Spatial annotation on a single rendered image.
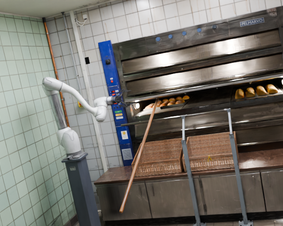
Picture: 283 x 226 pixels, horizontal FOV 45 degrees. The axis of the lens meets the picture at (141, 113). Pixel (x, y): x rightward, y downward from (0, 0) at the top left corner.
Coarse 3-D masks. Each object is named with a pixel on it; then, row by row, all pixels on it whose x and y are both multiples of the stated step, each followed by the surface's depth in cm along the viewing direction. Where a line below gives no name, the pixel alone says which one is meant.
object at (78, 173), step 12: (84, 156) 351; (72, 168) 345; (84, 168) 349; (72, 180) 347; (84, 180) 347; (72, 192) 351; (84, 192) 347; (84, 204) 349; (96, 204) 362; (84, 216) 351; (96, 216) 358
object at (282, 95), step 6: (264, 96) 384; (270, 96) 377; (276, 96) 376; (282, 96) 374; (228, 102) 393; (234, 102) 389; (240, 102) 387; (246, 102) 385; (252, 102) 384; (192, 108) 403; (198, 108) 401; (204, 108) 399; (210, 108) 397; (150, 114) 419; (156, 114) 417; (162, 114) 415; (168, 114) 412
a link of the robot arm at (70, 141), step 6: (66, 132) 345; (72, 132) 346; (66, 138) 343; (72, 138) 343; (78, 138) 349; (66, 144) 343; (72, 144) 343; (78, 144) 347; (66, 150) 345; (72, 150) 343; (78, 150) 347
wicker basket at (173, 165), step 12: (144, 144) 424; (156, 144) 419; (168, 144) 414; (144, 156) 423; (156, 156) 418; (168, 156) 413; (180, 156) 373; (132, 168) 384; (144, 168) 380; (156, 168) 376; (168, 168) 372; (180, 168) 368
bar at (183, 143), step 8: (208, 112) 361; (216, 112) 359; (152, 120) 380; (160, 120) 377; (184, 120) 369; (184, 128) 362; (184, 136) 356; (232, 136) 337; (184, 144) 351; (232, 144) 338; (184, 152) 353; (232, 152) 340; (192, 184) 357; (240, 184) 343; (192, 192) 358; (240, 192) 345; (192, 200) 360; (240, 200) 346; (200, 224) 364; (240, 224) 351; (248, 224) 348
